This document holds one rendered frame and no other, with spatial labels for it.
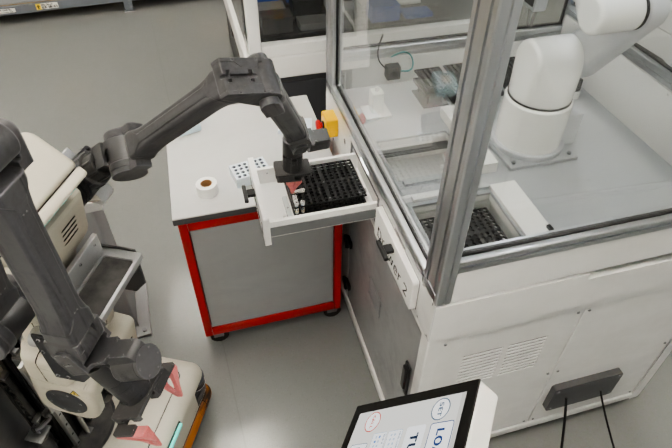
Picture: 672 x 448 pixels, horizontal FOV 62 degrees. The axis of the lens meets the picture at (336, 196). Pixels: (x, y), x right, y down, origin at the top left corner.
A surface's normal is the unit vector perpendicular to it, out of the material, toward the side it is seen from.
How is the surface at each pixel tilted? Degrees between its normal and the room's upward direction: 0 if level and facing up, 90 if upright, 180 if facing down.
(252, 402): 0
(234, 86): 38
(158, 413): 0
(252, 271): 90
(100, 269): 0
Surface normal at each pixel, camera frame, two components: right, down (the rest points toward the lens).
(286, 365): 0.01, -0.73
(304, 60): 0.26, 0.65
